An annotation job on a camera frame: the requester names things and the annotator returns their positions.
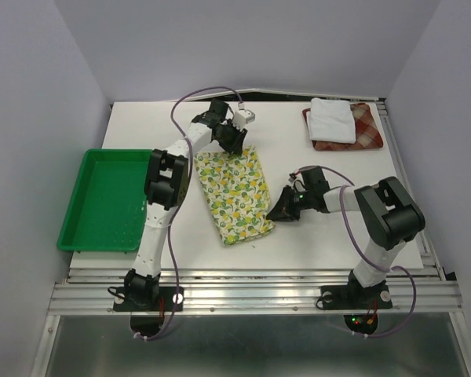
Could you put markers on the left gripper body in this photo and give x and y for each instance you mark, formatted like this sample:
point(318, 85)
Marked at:
point(229, 136)

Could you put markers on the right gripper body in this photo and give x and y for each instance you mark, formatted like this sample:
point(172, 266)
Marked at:
point(303, 199)

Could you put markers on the yellow floral skirt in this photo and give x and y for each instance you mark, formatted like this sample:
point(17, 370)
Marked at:
point(236, 194)

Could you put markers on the white skirt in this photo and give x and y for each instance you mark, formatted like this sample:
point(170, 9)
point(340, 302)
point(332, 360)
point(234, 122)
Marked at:
point(331, 121)

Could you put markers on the red plaid skirt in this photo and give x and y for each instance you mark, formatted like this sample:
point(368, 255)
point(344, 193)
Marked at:
point(367, 133)

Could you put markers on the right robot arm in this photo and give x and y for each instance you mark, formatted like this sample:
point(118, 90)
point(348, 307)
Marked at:
point(392, 220)

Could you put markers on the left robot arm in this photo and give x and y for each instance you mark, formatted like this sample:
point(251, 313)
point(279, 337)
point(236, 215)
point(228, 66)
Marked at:
point(166, 186)

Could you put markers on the green plastic tray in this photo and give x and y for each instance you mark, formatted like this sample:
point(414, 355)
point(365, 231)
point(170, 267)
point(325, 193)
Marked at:
point(107, 208)

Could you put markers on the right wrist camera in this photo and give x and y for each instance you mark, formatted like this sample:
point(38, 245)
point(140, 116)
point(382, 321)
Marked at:
point(295, 181)

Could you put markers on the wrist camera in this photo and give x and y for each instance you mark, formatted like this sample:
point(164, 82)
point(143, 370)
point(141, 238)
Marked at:
point(242, 117)
point(295, 181)

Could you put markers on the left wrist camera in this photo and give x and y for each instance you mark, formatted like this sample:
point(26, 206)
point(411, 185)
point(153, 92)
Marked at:
point(242, 117)

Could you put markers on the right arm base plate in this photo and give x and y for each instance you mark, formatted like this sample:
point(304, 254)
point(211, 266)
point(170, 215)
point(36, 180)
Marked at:
point(342, 297)

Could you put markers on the aluminium rail frame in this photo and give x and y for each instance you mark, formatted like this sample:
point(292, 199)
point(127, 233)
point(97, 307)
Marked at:
point(254, 312)

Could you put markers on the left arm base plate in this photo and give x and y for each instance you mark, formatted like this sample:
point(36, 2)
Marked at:
point(167, 300)

